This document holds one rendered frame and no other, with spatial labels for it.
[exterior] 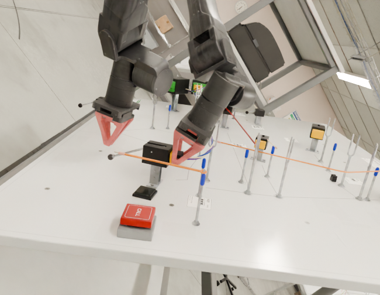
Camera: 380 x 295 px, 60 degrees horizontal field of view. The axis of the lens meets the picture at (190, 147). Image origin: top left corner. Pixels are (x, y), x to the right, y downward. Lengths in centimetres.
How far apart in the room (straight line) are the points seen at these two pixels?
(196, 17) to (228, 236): 42
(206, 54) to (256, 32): 110
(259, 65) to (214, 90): 114
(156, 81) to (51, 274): 48
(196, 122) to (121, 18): 23
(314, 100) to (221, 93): 826
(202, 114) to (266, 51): 116
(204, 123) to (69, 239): 31
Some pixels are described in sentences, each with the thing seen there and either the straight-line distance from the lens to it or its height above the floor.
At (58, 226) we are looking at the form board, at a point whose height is 99.
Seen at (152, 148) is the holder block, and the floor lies 114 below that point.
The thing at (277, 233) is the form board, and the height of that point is 128.
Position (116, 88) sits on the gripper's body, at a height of 114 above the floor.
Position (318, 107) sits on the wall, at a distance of 894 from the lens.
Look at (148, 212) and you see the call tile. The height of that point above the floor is 112.
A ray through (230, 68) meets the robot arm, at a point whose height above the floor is 135.
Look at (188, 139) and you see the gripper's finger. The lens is 63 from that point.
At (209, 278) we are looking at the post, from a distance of 109.
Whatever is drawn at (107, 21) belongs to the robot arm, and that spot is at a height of 121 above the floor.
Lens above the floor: 133
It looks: 11 degrees down
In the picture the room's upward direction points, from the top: 60 degrees clockwise
